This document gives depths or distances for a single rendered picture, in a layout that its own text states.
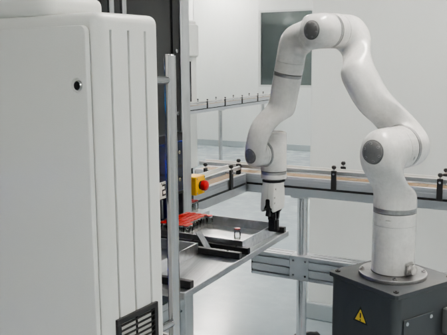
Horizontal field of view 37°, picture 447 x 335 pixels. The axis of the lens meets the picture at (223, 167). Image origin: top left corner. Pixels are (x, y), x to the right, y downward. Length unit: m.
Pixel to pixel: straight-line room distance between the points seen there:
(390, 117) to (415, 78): 1.57
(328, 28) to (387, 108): 0.28
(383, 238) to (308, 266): 1.30
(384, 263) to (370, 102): 0.45
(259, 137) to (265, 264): 1.28
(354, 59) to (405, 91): 1.59
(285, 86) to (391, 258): 0.62
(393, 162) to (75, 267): 0.91
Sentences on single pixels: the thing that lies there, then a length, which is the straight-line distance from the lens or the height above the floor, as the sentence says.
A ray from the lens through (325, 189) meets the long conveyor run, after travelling 3.01.
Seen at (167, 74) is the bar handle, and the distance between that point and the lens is 1.30.
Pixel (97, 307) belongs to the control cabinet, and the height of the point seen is 1.04.
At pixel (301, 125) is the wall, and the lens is 10.70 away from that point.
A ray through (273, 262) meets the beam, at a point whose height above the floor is 0.50.
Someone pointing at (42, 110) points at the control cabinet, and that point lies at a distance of 1.22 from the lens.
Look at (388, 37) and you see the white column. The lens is 3.51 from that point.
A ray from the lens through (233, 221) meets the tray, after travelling 2.34.
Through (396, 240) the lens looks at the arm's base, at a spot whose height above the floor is 0.98.
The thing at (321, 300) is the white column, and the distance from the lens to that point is 3.85.
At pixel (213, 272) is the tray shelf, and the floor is 0.88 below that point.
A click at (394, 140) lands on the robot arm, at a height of 1.26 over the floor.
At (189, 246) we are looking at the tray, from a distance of 2.04.
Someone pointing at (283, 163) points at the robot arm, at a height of 1.14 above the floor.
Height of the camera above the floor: 1.47
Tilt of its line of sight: 9 degrees down
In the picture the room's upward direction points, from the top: straight up
